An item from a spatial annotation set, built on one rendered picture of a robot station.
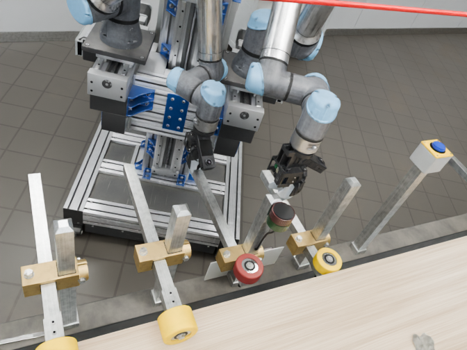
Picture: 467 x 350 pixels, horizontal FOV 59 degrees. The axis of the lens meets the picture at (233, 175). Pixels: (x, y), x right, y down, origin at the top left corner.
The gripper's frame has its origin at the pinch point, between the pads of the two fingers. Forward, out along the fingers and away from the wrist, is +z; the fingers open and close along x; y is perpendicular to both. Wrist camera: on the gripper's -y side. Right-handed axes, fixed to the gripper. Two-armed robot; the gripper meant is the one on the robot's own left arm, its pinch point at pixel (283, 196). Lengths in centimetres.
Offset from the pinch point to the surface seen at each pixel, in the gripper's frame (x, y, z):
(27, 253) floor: -65, 70, 101
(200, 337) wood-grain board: 28.9, 33.7, 11.4
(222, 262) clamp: 8.7, 19.1, 15.5
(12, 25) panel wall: -254, 66, 85
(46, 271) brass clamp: 8, 64, 5
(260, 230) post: 9.3, 11.6, 1.3
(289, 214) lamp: 13.7, 9.7, -10.5
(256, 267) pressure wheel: 15.2, 12.7, 10.3
